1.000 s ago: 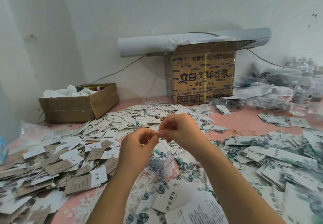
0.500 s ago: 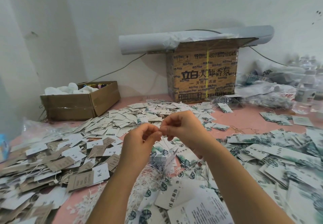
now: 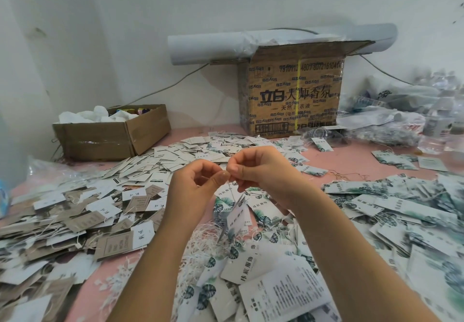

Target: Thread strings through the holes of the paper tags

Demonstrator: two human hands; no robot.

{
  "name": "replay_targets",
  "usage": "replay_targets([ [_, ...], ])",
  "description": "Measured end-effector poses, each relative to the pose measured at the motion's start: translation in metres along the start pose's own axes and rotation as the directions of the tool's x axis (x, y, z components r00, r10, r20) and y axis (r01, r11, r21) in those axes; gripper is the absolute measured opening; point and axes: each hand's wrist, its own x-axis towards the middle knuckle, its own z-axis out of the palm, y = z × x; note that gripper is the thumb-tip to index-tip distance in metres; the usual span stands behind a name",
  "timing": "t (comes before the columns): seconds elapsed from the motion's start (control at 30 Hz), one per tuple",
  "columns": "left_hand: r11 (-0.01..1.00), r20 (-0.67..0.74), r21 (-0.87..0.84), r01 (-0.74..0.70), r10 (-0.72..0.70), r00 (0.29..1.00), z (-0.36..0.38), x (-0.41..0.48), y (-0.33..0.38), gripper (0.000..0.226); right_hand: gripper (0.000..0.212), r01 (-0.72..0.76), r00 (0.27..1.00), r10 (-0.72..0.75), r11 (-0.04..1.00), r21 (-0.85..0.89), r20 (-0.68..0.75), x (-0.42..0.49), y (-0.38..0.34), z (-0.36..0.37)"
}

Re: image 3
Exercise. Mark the person's right forearm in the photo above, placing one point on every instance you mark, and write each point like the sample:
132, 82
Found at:
373, 267

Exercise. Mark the large printed cardboard box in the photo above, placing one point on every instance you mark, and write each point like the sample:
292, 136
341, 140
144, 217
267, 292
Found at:
294, 93

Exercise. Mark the blue tissue pack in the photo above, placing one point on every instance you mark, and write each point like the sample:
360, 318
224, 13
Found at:
4, 198

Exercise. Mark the heap of small tags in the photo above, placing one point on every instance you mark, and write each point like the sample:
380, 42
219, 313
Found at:
203, 151

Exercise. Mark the person's left hand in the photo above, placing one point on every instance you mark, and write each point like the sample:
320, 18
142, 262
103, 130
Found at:
190, 195

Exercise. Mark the white roll in plastic wrap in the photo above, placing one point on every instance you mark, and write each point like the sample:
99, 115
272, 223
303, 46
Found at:
214, 46

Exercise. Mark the single white leaf print tag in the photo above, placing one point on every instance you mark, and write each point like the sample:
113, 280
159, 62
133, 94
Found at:
238, 216

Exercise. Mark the heap of clear plastic bags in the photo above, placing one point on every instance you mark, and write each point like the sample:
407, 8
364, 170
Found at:
413, 113

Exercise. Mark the person's left forearm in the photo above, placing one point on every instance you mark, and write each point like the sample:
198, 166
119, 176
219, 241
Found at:
149, 282

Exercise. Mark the white crumpled material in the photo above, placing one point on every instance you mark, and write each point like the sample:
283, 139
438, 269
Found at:
97, 116

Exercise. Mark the clear plastic bag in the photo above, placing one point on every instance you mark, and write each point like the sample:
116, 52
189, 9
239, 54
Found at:
52, 173

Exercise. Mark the pile of green leaf tags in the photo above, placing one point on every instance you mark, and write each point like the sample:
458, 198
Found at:
399, 235

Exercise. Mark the small open cardboard box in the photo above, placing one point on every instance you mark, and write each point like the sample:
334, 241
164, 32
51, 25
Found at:
111, 135

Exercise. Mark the pile of brown white tags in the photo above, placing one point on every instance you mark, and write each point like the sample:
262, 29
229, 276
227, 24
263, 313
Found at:
65, 238

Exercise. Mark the person's right hand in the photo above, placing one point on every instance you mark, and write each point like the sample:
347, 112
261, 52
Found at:
268, 173

